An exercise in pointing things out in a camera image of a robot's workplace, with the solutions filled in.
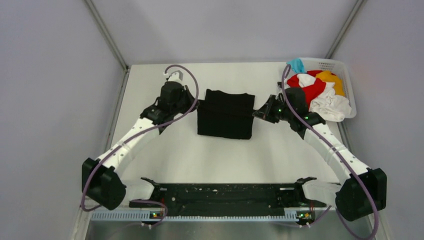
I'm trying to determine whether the red t shirt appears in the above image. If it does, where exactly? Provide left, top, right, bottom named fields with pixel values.
left=286, top=70, right=326, bottom=107

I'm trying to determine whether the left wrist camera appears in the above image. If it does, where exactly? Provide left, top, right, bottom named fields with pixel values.
left=165, top=70, right=184, bottom=85

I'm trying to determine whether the light blue t shirt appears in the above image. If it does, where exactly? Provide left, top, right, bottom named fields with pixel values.
left=286, top=57, right=307, bottom=74

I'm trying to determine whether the white plastic laundry basket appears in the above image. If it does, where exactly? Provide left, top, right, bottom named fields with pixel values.
left=284, top=57, right=357, bottom=123

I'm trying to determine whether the left corner metal post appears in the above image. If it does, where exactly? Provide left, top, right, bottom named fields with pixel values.
left=83, top=0, right=129, bottom=71

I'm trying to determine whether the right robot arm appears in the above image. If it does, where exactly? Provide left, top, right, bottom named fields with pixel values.
left=252, top=87, right=387, bottom=222

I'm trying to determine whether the corner metal post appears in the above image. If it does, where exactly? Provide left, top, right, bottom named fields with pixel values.
left=83, top=0, right=129, bottom=71
left=324, top=0, right=368, bottom=59

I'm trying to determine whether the right corner metal post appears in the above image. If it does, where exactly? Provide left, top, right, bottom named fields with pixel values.
left=324, top=0, right=368, bottom=59

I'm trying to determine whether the black t shirt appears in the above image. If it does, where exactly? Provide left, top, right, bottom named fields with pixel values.
left=197, top=89, right=256, bottom=140

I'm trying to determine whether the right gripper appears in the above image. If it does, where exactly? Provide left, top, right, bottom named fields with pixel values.
left=254, top=94, right=294, bottom=124

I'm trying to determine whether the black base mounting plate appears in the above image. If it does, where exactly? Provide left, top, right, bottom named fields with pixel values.
left=129, top=183, right=326, bottom=217

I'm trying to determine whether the white t shirt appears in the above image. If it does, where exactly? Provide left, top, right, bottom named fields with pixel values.
left=309, top=82, right=352, bottom=122

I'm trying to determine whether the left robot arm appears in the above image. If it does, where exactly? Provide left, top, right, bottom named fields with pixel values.
left=81, top=80, right=197, bottom=210

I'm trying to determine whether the aluminium frame rail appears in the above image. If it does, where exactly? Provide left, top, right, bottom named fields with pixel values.
left=72, top=199, right=336, bottom=240

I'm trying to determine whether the yellow t shirt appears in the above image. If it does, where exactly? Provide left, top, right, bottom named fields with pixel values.
left=315, top=70, right=346, bottom=97

